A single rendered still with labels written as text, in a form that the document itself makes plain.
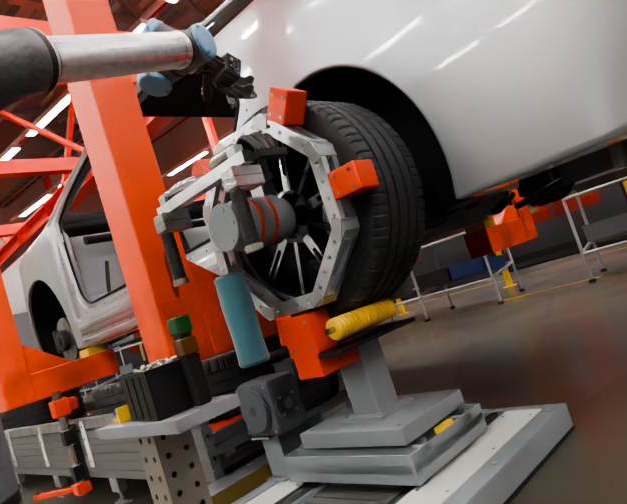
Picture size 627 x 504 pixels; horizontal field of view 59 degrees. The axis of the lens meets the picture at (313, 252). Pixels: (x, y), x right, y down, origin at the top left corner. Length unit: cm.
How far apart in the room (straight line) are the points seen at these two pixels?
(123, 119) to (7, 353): 200
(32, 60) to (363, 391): 116
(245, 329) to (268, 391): 30
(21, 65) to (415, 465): 119
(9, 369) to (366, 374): 247
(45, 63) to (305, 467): 125
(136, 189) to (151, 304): 38
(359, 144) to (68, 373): 272
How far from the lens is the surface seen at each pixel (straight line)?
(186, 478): 149
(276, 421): 177
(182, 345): 127
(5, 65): 108
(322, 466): 169
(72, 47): 117
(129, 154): 196
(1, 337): 367
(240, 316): 153
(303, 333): 151
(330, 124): 147
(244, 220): 127
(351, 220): 138
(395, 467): 150
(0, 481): 80
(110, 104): 201
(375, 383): 164
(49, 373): 371
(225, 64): 170
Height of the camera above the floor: 61
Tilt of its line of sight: 4 degrees up
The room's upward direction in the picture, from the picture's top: 18 degrees counter-clockwise
